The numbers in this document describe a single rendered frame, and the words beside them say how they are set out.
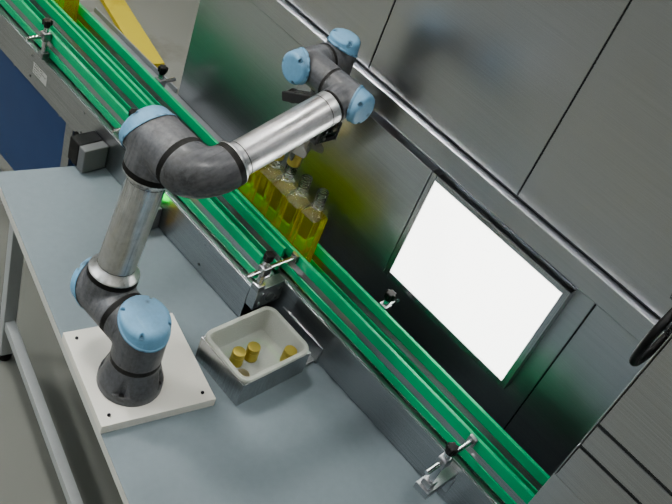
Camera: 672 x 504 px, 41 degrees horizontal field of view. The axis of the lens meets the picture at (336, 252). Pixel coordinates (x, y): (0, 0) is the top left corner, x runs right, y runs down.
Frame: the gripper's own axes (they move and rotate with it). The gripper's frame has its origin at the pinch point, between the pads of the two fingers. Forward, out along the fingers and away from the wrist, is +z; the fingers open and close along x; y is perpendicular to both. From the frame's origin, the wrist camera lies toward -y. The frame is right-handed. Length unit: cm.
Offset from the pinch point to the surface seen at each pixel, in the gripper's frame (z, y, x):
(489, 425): 23, 78, 4
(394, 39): -33.3, 4.1, 15.1
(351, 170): 2.1, 9.1, 12.2
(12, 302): 89, -52, -41
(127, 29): 115, -217, 107
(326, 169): 7.6, 1.7, 12.1
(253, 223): 22.8, -0.7, -6.2
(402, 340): 23, 48, 4
